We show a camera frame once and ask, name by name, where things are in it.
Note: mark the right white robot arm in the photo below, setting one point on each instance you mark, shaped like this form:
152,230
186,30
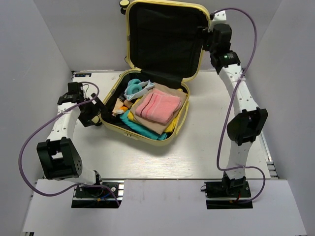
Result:
244,119

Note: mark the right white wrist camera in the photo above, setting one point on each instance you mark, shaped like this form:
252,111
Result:
218,17

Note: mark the beige cosmetic tube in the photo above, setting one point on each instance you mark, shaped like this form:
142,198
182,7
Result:
119,103

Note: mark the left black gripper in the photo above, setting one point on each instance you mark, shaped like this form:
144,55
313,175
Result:
86,119

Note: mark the yellow suitcase with black lining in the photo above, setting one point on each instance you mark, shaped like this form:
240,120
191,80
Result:
162,46

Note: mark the teal cloth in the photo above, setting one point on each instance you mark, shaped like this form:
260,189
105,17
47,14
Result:
140,129

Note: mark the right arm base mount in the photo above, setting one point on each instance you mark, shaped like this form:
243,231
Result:
218,198

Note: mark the teal cat-ear headphones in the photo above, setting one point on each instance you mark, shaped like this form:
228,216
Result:
136,88

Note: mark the beige cloth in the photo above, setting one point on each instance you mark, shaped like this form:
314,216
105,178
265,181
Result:
172,92

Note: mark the orange sunscreen tube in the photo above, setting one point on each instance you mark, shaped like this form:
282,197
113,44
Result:
121,110

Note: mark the beige round bottle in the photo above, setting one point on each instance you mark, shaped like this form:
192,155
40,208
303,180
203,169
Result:
123,99

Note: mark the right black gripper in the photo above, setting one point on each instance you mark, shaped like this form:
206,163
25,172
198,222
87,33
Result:
204,33

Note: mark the pink striped towel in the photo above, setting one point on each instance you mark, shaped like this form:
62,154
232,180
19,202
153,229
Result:
158,106

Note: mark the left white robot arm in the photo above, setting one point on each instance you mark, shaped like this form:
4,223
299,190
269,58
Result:
58,156

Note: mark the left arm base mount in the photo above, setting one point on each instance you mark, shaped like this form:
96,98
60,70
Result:
108,196

